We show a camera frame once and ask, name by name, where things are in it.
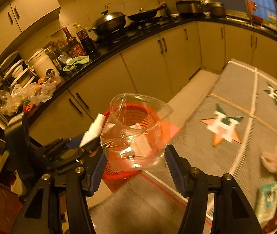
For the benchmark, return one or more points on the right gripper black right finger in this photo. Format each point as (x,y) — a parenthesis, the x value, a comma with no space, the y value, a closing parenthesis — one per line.
(232,212)

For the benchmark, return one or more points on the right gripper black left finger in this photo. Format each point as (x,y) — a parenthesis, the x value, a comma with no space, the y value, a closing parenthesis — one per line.
(41,211)

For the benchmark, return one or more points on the clear plastic container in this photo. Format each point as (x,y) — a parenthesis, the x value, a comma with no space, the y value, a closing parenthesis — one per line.
(134,132)

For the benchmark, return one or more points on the black kitchen countertop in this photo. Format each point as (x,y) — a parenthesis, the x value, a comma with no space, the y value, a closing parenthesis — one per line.
(136,37)

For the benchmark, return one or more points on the green white snack packet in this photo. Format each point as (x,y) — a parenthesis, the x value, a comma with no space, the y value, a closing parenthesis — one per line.
(266,203)

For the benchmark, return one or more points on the orange plastic mesh basket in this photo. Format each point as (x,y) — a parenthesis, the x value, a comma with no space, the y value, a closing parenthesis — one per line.
(131,136)

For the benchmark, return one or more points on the green dish cloth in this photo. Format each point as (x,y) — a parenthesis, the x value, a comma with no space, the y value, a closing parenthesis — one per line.
(73,63)

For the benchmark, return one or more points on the white rice cooker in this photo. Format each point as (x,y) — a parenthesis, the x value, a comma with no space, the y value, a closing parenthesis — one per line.
(41,64)

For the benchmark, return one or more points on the grey patterned table cloth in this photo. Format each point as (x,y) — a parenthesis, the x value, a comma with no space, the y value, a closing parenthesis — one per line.
(149,202)

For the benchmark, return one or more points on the dark sauce bottle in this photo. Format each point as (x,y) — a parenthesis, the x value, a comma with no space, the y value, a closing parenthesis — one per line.
(87,43)

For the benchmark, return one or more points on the covered steel wok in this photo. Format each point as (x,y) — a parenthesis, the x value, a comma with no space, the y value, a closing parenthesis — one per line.
(108,23)

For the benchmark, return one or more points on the black frying pan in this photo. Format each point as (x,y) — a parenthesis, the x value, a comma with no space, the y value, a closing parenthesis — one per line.
(146,15)

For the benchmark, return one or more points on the steel pot on counter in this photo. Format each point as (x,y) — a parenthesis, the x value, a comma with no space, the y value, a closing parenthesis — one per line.
(217,9)

